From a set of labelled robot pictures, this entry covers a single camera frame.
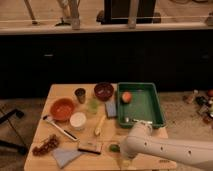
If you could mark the green pepper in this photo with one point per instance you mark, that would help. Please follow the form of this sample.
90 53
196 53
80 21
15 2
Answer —
114 148

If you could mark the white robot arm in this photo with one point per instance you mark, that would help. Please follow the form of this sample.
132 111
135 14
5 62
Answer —
198 154

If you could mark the dark red bowl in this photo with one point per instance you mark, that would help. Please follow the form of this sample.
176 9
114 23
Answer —
103 91

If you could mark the orange red bowl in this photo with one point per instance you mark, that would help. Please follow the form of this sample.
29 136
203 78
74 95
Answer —
62 109

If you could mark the orange peach fruit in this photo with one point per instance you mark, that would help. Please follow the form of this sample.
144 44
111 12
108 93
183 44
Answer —
126 97

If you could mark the light green plastic cup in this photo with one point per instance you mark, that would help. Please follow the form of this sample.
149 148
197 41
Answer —
92 106

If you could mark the blue grey sponge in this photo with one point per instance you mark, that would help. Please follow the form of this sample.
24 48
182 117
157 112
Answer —
110 109

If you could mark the metal cup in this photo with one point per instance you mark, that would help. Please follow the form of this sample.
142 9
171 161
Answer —
81 95

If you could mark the green plastic tray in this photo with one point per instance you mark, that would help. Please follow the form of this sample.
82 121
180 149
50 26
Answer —
144 104

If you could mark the white round container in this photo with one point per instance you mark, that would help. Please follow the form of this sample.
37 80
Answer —
78 120

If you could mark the yellow banana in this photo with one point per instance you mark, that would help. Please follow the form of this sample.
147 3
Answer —
98 128

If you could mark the wooden block brush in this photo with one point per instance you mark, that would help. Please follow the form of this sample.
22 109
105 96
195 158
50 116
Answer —
90 147

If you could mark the bunch of red grapes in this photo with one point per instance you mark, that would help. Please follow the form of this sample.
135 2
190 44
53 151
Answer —
49 145

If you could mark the blue grey cloth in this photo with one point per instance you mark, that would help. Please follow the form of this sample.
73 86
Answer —
64 157

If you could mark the white black handled spatula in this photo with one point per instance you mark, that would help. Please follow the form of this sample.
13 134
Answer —
51 121

